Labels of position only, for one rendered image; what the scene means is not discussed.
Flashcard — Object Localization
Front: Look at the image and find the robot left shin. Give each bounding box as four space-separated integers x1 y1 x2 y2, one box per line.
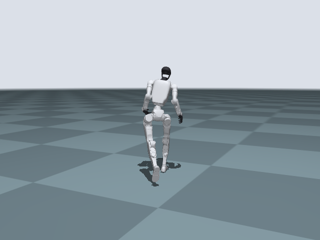
147 141 157 169

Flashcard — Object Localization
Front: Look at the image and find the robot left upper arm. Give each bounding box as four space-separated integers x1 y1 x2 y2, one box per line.
145 80 154 100

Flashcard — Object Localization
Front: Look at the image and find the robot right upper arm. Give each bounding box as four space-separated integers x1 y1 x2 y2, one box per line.
170 83 178 105

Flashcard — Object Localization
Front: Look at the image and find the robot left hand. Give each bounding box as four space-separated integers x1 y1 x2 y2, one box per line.
143 109 151 115

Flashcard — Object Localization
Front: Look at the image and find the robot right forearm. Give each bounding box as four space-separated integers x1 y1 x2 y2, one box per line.
174 99 183 116

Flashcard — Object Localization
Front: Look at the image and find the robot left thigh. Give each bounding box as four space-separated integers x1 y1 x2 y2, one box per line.
143 113 156 148

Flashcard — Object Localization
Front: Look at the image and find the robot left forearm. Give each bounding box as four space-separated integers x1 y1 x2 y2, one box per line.
141 94 150 112

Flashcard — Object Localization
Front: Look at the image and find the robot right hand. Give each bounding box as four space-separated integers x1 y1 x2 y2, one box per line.
178 115 183 124

